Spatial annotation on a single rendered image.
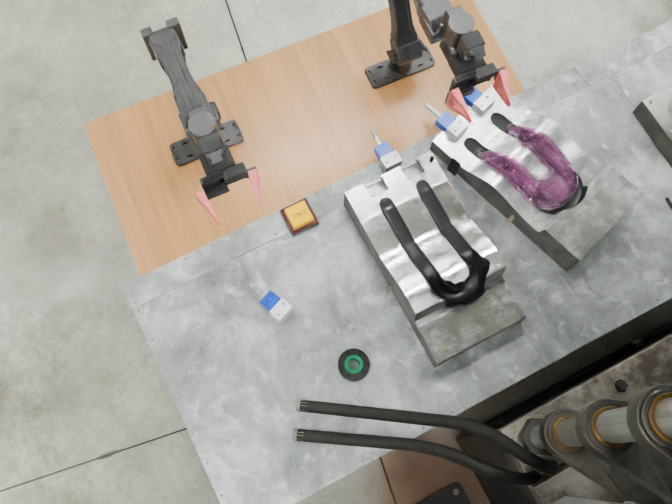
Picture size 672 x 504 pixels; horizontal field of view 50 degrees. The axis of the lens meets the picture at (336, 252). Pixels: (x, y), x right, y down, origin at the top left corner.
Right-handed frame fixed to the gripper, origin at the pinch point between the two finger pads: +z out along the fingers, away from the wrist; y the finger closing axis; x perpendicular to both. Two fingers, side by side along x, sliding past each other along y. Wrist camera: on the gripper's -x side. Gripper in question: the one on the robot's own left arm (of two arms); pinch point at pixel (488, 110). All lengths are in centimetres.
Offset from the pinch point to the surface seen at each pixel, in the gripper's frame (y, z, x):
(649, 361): 23, 65, 41
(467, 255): -11.2, 23.2, 28.2
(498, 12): 77, -85, 121
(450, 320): -21, 36, 34
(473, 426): -29, 61, 27
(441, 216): -11.5, 10.3, 32.1
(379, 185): -22.4, -4.6, 33.8
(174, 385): -92, 22, 40
